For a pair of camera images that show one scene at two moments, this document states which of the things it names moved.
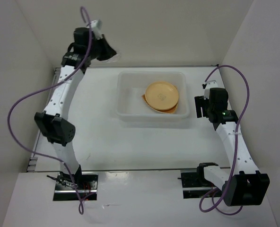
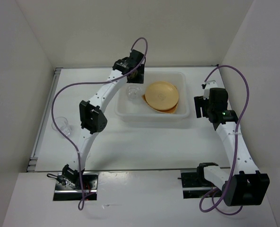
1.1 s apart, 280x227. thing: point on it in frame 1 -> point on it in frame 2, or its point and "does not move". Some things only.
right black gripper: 200,102 does not move
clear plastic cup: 117,57 -> 134,92
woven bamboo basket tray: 171,110 does not move
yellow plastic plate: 161,95 does not move
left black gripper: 109,51 -> 140,78
